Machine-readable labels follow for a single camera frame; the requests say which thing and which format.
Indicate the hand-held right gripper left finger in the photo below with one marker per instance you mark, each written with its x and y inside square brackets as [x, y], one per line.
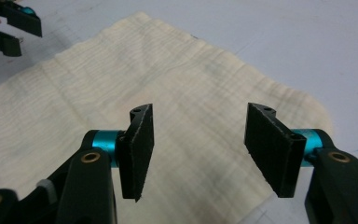
[136, 155]

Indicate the white foam mat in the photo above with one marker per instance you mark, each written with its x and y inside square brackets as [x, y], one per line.
[276, 34]

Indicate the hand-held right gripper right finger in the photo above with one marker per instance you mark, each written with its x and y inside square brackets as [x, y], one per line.
[270, 149]

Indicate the cream towel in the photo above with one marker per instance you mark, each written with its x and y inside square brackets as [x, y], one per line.
[183, 74]

